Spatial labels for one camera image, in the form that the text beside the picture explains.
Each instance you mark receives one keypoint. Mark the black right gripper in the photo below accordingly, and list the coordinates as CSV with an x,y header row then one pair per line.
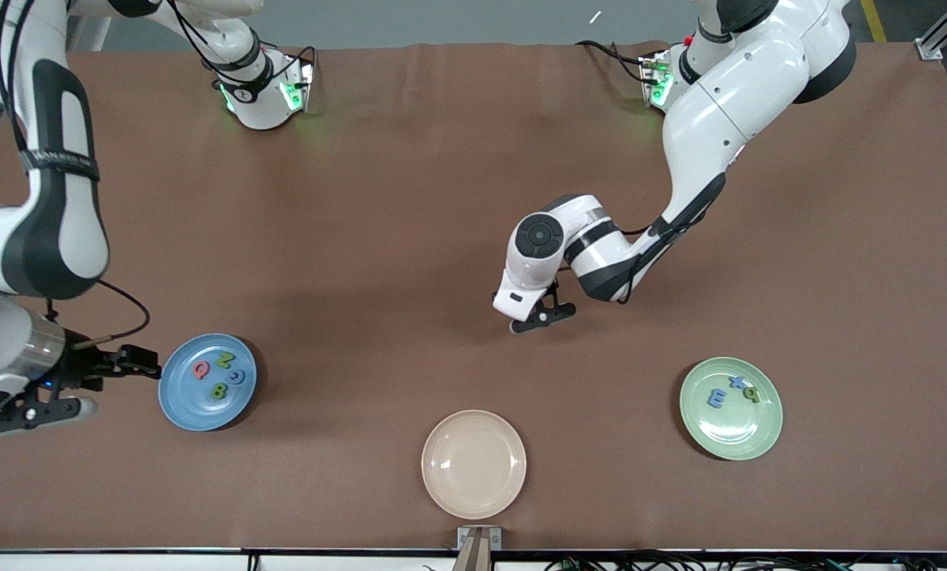
x,y
79,367

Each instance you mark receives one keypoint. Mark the green letter q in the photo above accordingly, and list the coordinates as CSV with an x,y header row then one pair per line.
x,y
750,394

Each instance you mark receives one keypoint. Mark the brown table cover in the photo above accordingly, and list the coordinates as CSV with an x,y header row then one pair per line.
x,y
362,198

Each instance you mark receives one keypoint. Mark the blue letter m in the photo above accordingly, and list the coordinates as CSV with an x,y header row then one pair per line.
x,y
716,398

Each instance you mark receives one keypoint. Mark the yellow floor tape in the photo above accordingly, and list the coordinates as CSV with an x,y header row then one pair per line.
x,y
874,20

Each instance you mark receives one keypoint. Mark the red letter Q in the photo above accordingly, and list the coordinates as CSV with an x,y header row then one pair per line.
x,y
198,370

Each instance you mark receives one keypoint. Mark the blue letter G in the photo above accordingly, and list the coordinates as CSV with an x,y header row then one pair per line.
x,y
243,377

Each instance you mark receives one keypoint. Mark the brown camera post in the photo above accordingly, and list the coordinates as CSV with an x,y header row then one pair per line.
x,y
473,555

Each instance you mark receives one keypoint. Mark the green letter B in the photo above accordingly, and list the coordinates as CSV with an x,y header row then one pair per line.
x,y
219,391

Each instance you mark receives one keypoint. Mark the beige plate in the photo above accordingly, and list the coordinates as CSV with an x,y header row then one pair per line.
x,y
473,465

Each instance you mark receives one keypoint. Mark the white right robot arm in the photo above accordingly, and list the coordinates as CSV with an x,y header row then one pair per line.
x,y
61,238

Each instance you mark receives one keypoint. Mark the blue letter x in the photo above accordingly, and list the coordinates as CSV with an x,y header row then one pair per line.
x,y
737,381

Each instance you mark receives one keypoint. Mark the green plate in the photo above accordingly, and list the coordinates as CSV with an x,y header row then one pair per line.
x,y
731,434

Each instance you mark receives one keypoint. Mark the green letter N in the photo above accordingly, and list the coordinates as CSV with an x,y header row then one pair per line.
x,y
224,359

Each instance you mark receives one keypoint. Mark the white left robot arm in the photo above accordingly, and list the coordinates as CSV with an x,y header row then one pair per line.
x,y
727,111

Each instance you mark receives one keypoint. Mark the blue plate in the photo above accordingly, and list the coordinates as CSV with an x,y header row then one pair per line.
x,y
196,412

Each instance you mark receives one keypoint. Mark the grey metal bracket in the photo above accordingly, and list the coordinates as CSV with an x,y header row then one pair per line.
x,y
464,539

